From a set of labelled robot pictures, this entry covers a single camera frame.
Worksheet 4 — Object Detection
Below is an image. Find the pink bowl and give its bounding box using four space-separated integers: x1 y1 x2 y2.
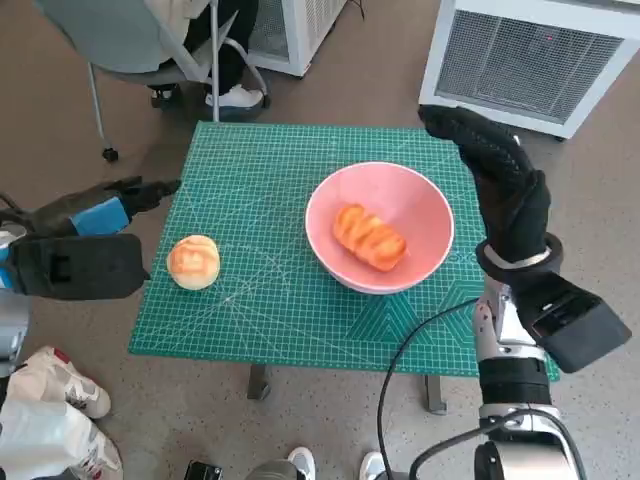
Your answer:
304 162 456 295

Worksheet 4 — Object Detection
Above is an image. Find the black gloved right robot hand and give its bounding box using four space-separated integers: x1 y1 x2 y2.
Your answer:
418 104 552 266

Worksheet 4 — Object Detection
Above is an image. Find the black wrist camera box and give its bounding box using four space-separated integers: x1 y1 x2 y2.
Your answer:
514 272 632 374
7 232 151 301

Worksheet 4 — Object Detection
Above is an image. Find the round toy bread bun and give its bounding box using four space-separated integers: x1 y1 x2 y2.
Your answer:
166 234 221 291

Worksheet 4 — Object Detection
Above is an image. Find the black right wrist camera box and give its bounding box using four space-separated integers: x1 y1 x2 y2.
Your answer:
514 272 632 374

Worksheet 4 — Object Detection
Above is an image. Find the large white mesh cabinet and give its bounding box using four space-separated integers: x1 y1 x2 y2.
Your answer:
418 0 640 141

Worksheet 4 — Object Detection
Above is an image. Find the small black box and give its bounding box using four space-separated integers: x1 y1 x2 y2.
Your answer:
184 460 224 480

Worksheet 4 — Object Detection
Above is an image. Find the grey round robot part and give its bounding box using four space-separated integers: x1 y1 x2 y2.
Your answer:
247 459 296 480

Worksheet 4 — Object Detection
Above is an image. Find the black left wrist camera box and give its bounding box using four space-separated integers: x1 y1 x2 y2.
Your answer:
7 232 151 301

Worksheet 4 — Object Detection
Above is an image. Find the grey table leg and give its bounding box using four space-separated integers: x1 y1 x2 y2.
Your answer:
247 364 272 401
424 375 449 415

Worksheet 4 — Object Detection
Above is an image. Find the person in white trousers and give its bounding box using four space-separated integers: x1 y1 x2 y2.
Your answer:
0 346 124 480

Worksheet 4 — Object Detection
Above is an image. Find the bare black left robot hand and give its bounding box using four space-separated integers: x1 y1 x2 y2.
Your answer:
19 175 182 239

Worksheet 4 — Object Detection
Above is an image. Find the seated person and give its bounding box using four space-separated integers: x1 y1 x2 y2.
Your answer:
147 0 266 109

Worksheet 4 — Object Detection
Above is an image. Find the looped black cable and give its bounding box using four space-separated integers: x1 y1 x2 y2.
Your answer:
408 408 589 480

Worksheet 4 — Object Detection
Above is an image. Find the grey office chair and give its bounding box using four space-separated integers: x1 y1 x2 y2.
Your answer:
32 0 274 164

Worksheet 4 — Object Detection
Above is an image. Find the braided toy bread loaf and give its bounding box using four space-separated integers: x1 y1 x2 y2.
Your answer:
333 203 408 273

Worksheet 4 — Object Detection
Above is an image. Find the green cutting mat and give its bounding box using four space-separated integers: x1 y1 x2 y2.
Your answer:
128 121 561 382

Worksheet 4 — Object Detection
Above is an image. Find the white shoe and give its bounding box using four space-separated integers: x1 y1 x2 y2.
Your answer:
360 451 389 480
288 447 317 480

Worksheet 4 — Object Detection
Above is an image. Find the small white mesh cabinet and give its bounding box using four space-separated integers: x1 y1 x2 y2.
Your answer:
247 0 351 78

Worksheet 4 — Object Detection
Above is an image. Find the long black cable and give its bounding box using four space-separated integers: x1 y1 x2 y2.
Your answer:
377 298 481 480

